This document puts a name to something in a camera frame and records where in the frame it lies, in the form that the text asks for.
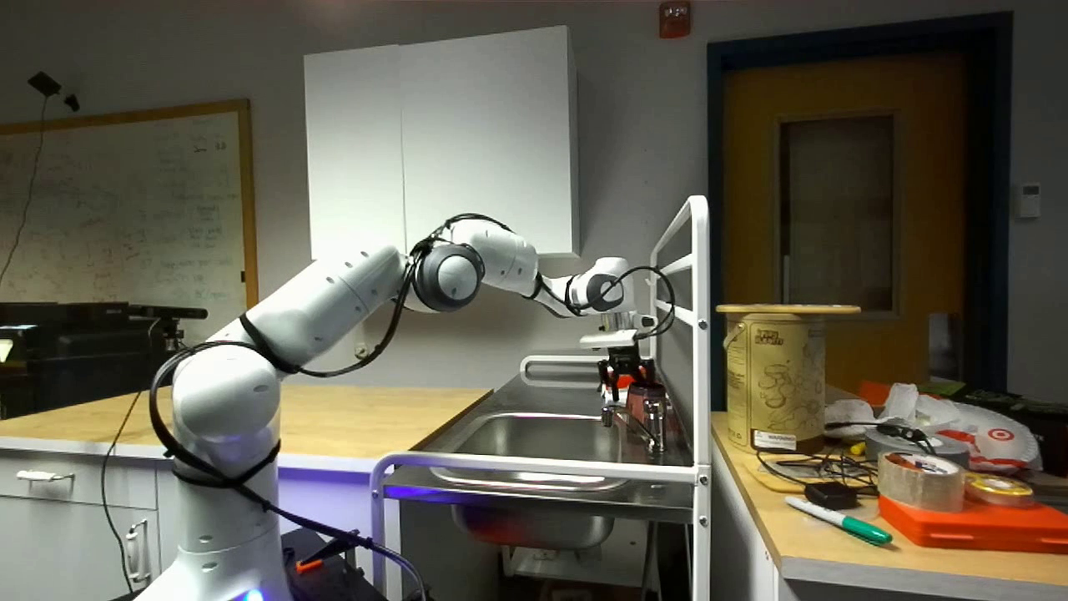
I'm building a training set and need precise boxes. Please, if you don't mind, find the round gold tin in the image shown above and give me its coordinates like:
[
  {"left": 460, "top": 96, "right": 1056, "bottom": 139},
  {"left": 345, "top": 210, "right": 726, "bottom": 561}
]
[{"left": 965, "top": 470, "right": 1037, "bottom": 512}]

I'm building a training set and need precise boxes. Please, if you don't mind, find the brown mug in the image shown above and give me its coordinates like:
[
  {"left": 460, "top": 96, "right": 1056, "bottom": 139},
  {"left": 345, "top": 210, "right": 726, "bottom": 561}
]
[{"left": 632, "top": 383, "right": 675, "bottom": 434}]

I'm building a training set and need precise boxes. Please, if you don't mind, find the white plastic bag red logo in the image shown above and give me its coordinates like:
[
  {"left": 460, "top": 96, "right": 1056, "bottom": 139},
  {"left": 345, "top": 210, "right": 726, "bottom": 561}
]
[{"left": 826, "top": 382, "right": 1046, "bottom": 476}]

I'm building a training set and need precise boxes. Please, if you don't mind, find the flat orange box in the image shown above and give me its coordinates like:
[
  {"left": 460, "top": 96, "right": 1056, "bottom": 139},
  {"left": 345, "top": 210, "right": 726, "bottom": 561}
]
[{"left": 876, "top": 495, "right": 1068, "bottom": 557}]

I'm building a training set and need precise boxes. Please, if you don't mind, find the black box with orange parts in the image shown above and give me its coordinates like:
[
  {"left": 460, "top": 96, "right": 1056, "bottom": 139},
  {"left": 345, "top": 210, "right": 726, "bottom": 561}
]
[{"left": 276, "top": 523, "right": 392, "bottom": 601}]

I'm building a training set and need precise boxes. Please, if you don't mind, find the cardboard wire spool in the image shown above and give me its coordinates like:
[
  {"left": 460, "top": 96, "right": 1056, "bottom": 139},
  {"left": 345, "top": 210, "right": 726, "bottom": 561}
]
[{"left": 713, "top": 300, "right": 866, "bottom": 452}]

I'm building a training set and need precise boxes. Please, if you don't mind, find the white whiteboard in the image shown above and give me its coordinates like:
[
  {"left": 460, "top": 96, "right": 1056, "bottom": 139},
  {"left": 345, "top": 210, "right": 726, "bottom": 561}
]
[{"left": 302, "top": 22, "right": 580, "bottom": 262}]

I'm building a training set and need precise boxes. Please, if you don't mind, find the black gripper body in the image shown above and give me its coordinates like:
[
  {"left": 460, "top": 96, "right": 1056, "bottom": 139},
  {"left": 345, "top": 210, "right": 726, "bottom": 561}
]
[{"left": 606, "top": 329, "right": 662, "bottom": 382}]

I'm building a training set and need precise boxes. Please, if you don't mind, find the red orange object by sink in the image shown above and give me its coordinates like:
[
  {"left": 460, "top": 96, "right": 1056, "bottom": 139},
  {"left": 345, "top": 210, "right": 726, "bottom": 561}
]
[{"left": 606, "top": 369, "right": 642, "bottom": 411}]

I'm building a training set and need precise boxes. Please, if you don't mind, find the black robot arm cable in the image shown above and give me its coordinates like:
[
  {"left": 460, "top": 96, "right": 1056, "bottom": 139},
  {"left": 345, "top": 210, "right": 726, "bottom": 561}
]
[{"left": 97, "top": 210, "right": 681, "bottom": 601}]

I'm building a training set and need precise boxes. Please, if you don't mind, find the white drawer cabinet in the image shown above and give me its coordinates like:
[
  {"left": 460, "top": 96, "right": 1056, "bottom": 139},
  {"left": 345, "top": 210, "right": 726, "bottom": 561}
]
[{"left": 0, "top": 442, "right": 386, "bottom": 601}]

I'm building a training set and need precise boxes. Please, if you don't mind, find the clear packing tape roll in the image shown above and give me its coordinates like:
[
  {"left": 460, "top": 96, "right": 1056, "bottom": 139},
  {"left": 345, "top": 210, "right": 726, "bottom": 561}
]
[{"left": 876, "top": 448, "right": 970, "bottom": 514}]

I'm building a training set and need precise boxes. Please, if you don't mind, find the wood framed whiteboard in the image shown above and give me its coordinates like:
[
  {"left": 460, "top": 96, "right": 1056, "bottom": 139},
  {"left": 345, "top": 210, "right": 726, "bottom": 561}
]
[{"left": 0, "top": 96, "right": 263, "bottom": 339}]

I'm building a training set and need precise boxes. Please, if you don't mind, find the tangled wires pile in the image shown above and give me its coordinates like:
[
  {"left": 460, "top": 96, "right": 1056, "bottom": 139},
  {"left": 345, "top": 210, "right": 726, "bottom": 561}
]
[{"left": 750, "top": 432, "right": 885, "bottom": 495}]

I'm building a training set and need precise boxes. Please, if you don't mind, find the small black box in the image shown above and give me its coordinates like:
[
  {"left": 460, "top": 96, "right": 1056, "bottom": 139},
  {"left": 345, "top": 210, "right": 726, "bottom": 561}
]
[{"left": 801, "top": 476, "right": 861, "bottom": 514}]

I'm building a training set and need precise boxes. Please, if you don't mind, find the yellow door with window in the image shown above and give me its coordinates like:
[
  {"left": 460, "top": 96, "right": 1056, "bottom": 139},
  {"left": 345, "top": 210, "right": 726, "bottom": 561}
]
[{"left": 705, "top": 11, "right": 1015, "bottom": 415}]

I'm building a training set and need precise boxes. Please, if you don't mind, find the black equipment on counter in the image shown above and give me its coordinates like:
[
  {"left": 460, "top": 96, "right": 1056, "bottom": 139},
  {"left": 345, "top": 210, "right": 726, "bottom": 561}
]
[{"left": 0, "top": 296, "right": 213, "bottom": 419}]

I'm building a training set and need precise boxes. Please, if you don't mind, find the white wall thermostat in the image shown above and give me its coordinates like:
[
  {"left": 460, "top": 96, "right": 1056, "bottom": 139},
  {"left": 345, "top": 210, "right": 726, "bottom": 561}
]
[{"left": 1012, "top": 181, "right": 1048, "bottom": 225}]

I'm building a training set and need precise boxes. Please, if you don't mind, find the green marker pen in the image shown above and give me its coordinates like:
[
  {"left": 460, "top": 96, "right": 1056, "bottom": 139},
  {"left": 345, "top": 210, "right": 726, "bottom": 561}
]
[{"left": 786, "top": 495, "right": 898, "bottom": 550}]

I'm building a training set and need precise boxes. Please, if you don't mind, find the white metal rack frame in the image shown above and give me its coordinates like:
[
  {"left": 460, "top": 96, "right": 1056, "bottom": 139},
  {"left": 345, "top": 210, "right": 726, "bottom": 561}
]
[{"left": 369, "top": 195, "right": 719, "bottom": 601}]

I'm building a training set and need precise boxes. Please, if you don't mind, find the red fire alarm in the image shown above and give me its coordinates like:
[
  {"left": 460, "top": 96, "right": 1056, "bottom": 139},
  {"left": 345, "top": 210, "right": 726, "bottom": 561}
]
[{"left": 657, "top": 0, "right": 693, "bottom": 43}]

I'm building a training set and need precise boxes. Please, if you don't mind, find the stainless steel sink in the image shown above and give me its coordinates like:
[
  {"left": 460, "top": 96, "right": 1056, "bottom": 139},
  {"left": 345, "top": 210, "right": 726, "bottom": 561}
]
[{"left": 411, "top": 369, "right": 702, "bottom": 550}]

